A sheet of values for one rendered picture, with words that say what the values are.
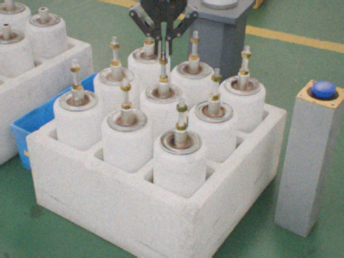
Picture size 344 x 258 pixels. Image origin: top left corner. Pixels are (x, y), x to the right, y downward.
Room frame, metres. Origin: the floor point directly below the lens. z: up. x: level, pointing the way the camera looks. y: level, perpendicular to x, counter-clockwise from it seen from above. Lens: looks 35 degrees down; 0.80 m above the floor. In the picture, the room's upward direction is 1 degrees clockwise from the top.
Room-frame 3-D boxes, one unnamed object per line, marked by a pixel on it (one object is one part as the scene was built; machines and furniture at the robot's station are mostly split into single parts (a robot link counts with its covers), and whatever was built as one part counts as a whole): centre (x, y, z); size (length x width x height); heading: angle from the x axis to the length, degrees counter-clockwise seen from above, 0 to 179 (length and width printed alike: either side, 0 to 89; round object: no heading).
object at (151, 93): (0.91, 0.02, 0.25); 0.08 x 0.08 x 0.01
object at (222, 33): (1.26, -0.11, 0.15); 0.15 x 0.15 x 0.30; 64
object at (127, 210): (0.91, 0.02, 0.09); 0.39 x 0.39 x 0.18; 57
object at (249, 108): (0.94, -0.14, 0.16); 0.10 x 0.10 x 0.18
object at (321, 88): (0.81, -0.27, 0.32); 0.04 x 0.04 x 0.02
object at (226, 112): (0.84, -0.08, 0.25); 0.08 x 0.08 x 0.01
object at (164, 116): (0.91, 0.02, 0.16); 0.10 x 0.10 x 0.18
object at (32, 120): (1.07, 0.24, 0.06); 0.30 x 0.11 x 0.12; 147
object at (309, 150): (0.81, -0.27, 0.16); 0.07 x 0.07 x 0.31; 57
